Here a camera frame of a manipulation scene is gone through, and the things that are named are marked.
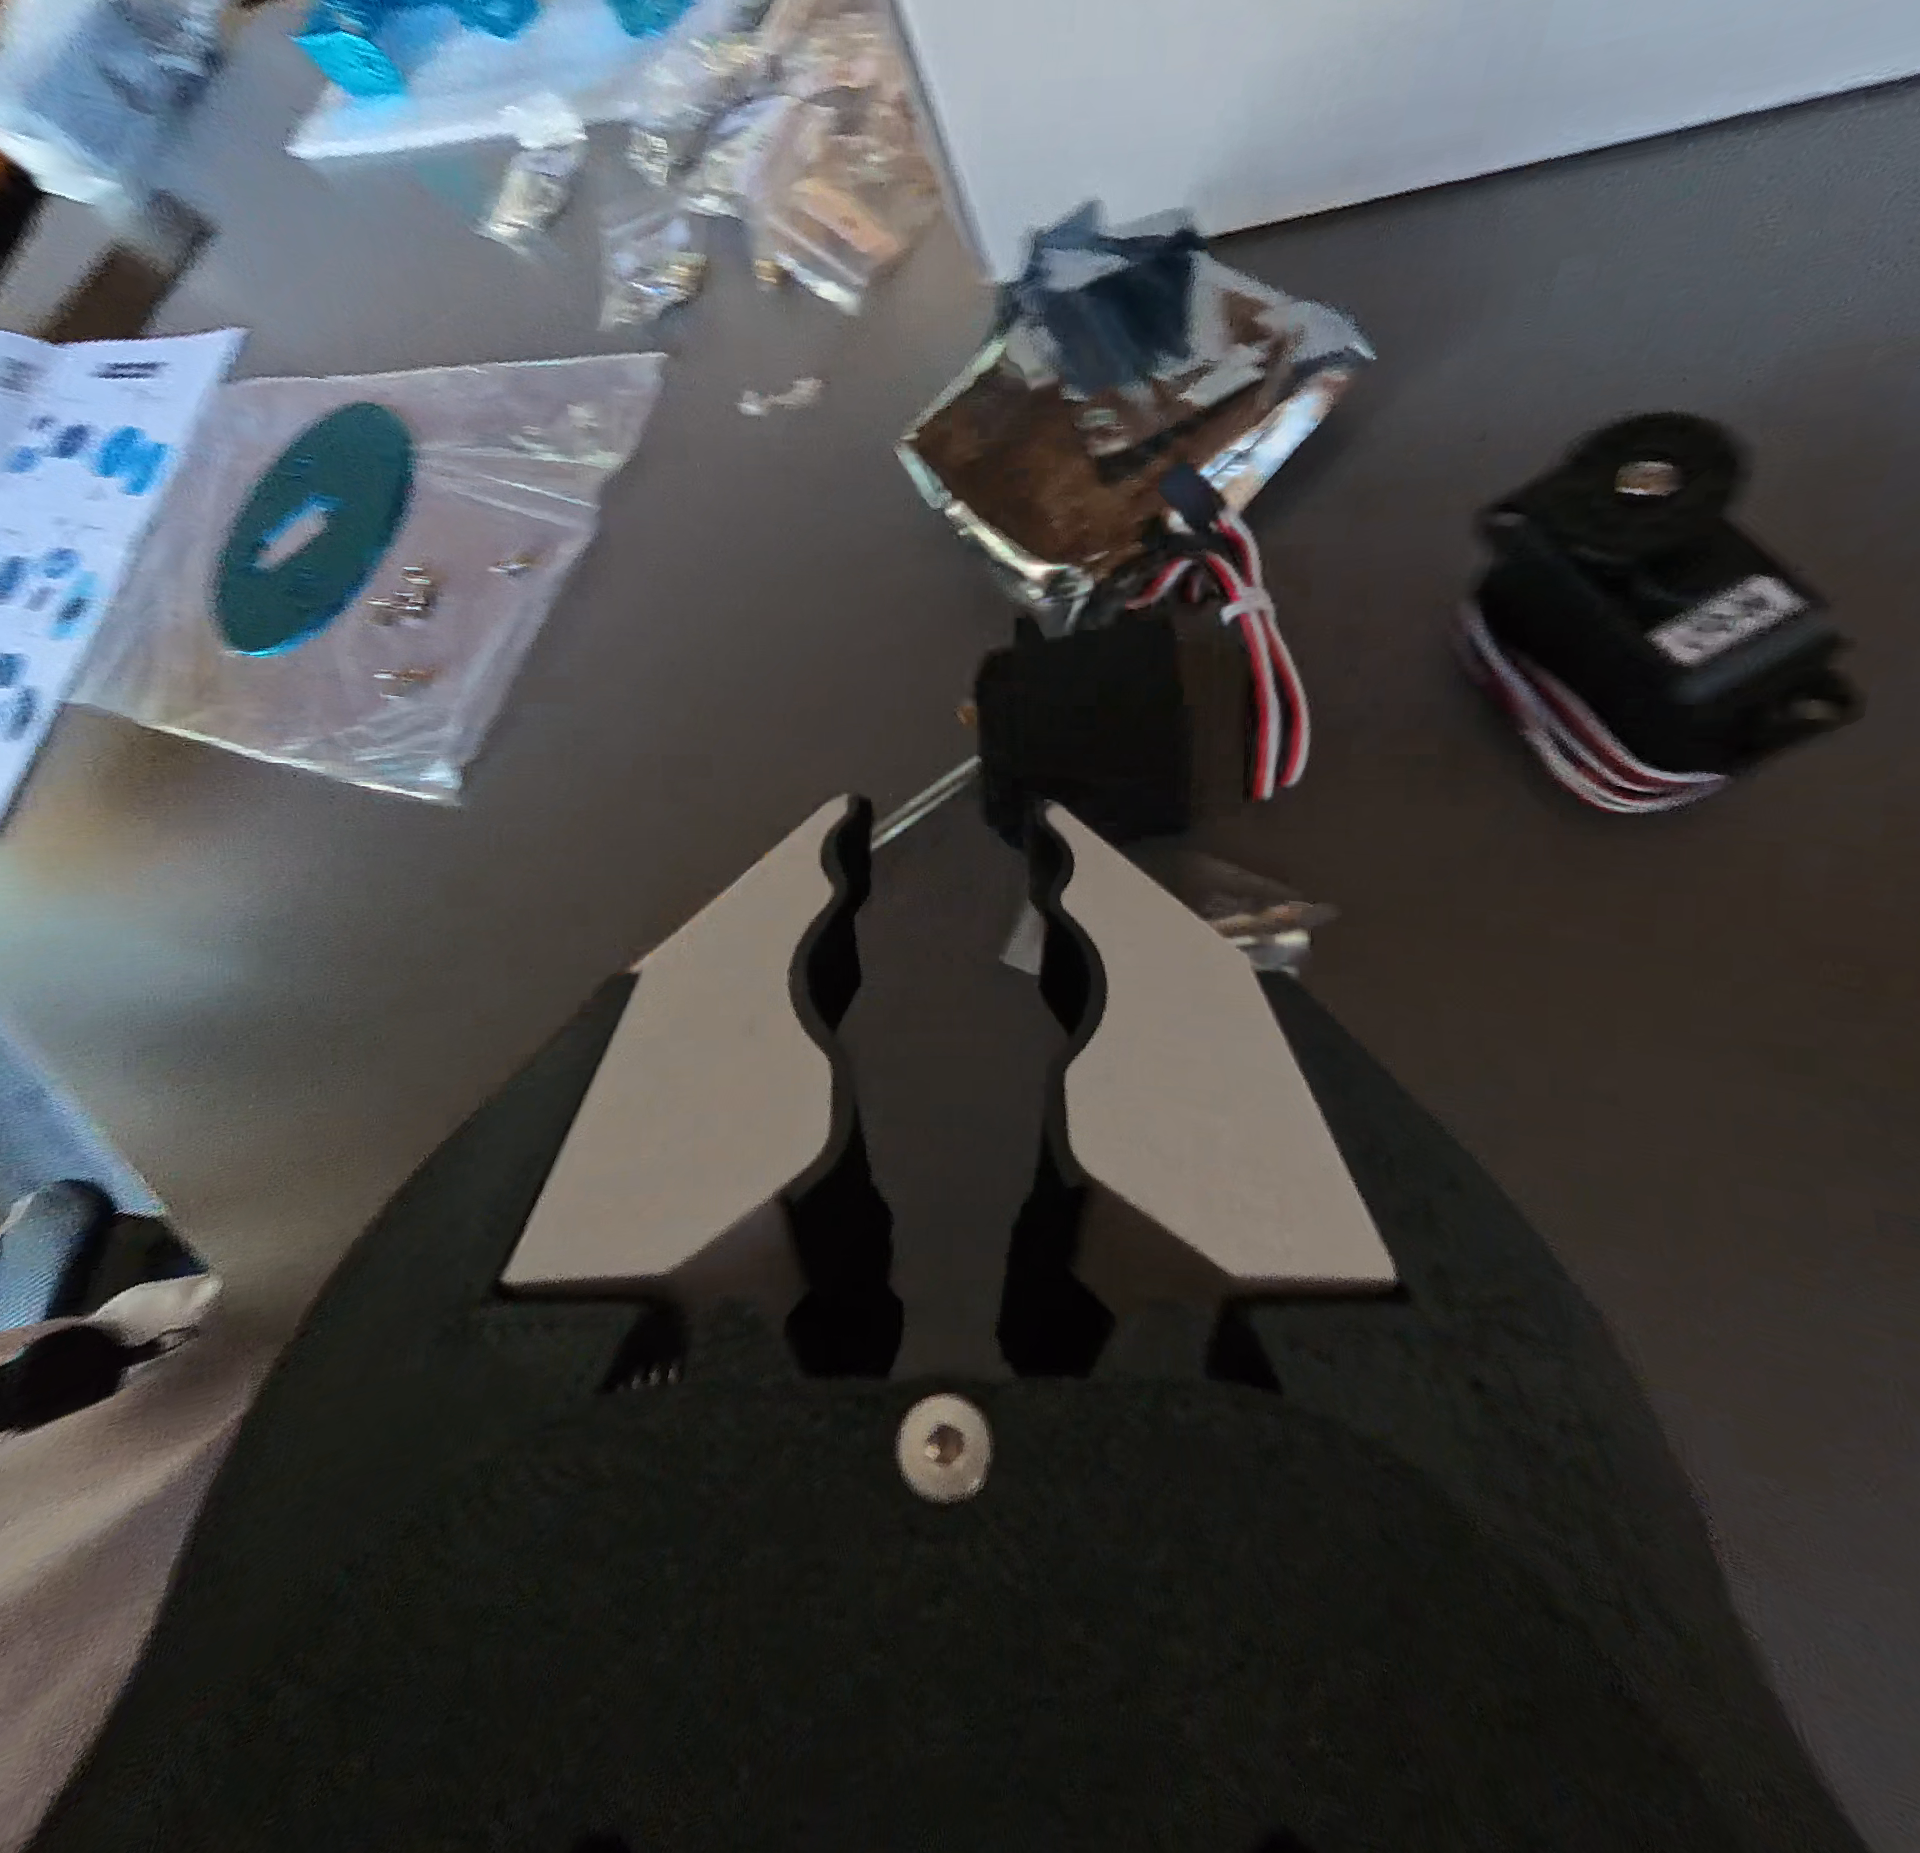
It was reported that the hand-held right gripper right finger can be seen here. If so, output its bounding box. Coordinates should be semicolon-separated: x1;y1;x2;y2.
998;800;1400;1382

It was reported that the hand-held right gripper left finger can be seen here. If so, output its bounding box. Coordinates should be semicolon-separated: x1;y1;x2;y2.
497;794;906;1382

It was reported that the blue round metal plate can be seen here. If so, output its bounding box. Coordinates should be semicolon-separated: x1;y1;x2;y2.
211;400;421;660

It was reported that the grey desk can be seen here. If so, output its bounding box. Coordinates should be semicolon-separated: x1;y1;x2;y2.
0;0;1920;1853

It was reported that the scatter of small screws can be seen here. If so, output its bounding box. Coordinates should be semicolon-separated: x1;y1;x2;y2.
364;553;538;695

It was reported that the silver foil bag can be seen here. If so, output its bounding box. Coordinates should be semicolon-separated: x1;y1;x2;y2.
895;203;1380;635

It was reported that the large clear plastic bag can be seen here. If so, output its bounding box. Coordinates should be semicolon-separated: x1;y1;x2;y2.
67;352;673;808

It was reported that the person's white shirt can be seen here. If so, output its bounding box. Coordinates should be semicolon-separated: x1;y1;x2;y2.
0;1273;268;1853

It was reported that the white instruction manual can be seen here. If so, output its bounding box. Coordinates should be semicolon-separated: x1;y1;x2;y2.
0;327;252;822

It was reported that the pile of small screw bags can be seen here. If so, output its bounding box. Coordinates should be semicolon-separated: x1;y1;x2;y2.
477;0;951;335

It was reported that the white foam sheet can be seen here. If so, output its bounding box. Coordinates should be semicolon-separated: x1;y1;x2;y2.
285;0;843;162

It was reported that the row of blue long brackets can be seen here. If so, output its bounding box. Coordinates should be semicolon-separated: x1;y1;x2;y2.
293;0;711;95

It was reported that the crumpled white plastic bag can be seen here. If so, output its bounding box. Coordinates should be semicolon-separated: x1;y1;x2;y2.
0;0;230;214

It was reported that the yellow handled screwdriver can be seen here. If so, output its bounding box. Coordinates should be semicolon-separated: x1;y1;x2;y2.
870;754;988;845

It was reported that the black servo with wires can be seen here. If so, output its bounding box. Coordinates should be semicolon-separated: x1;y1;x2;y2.
1452;412;1867;820
960;506;1318;845

